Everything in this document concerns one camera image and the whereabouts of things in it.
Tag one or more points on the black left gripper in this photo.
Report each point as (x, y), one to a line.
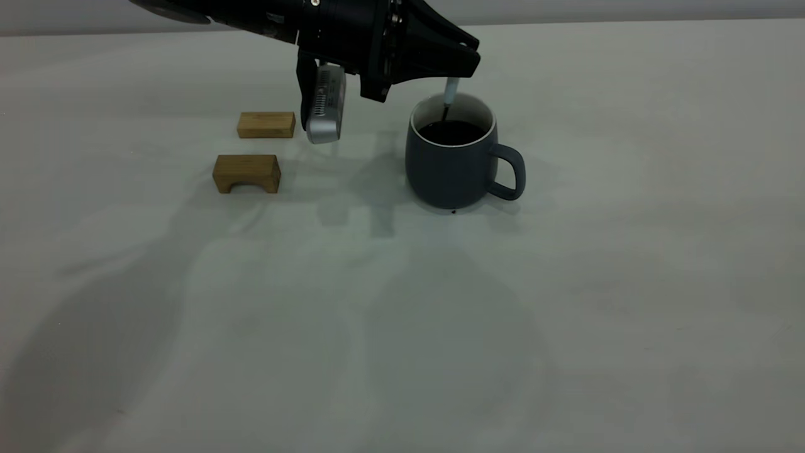
(352, 31)

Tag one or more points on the dark grey ceramic mug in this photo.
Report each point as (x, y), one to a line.
(446, 176)

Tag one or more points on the dark coffee liquid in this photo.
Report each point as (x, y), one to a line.
(459, 133)

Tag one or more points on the flat rectangular wooden block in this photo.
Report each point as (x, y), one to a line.
(267, 124)

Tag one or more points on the arched wooden block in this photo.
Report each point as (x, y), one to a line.
(246, 167)

